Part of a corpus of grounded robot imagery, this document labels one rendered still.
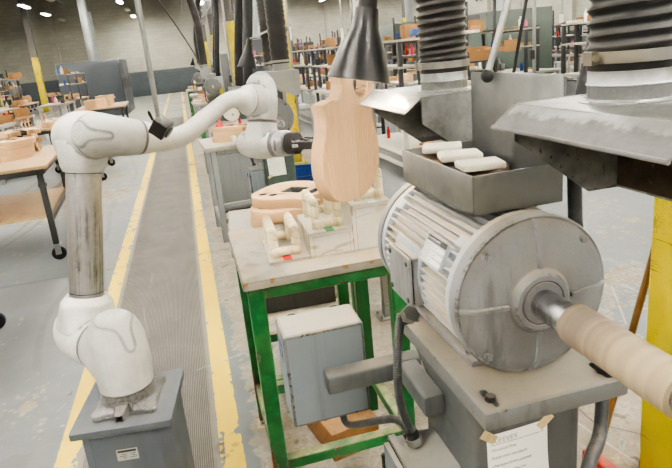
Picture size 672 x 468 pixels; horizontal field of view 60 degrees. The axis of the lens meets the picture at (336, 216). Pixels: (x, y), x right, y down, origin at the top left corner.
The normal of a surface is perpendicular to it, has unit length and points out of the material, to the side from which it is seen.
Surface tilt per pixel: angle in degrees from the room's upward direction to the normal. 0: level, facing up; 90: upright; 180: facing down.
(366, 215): 90
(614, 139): 38
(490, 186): 90
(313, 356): 90
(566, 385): 0
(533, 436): 89
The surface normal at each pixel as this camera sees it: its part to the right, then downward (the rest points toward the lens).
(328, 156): 0.84, 0.07
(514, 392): -0.10, -0.96
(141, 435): 0.13, 0.26
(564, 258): 0.33, 0.12
